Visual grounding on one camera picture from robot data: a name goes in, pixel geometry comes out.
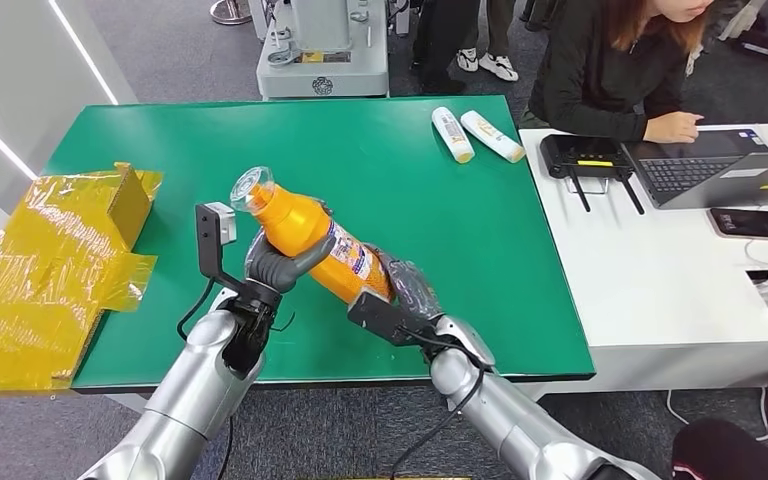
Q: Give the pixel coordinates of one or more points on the green table mat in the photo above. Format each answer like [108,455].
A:
[424,218]

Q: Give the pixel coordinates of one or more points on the person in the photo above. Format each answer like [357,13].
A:
[722,450]
[444,46]
[589,79]
[490,63]

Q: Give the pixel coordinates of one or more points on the orange detergent bottle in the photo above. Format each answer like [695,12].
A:
[298,225]

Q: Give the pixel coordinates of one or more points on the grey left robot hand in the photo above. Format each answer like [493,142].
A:
[278,272]

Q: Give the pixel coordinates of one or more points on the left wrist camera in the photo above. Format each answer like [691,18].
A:
[208,238]

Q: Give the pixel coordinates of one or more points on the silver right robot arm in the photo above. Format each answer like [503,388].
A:
[516,424]

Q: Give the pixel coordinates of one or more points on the white bottle orange label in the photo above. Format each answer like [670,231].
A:
[492,136]

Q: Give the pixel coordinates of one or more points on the white table leg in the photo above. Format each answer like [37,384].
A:
[129,403]

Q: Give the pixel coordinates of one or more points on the round metal post base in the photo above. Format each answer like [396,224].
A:
[230,12]

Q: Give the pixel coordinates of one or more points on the grey laptop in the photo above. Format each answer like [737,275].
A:
[728,184]

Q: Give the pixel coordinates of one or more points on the grey machine stand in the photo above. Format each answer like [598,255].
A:
[323,66]

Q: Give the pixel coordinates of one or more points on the yellow taped cardboard box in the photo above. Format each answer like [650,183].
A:
[39,285]

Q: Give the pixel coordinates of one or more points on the black router with antennas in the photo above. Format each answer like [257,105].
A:
[577,154]

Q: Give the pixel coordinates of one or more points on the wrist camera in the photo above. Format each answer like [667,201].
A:
[384,321]
[208,238]

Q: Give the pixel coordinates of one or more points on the white bottle grey label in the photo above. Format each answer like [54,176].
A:
[452,134]

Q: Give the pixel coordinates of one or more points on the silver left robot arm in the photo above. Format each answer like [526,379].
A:
[185,404]

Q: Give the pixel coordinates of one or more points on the black smartphone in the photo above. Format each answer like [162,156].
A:
[752,224]

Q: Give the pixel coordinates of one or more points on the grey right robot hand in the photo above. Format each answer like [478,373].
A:
[410,288]

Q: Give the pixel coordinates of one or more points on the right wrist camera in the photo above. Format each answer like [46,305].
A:
[384,321]

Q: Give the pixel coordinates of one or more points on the white desk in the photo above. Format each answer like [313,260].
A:
[675,285]

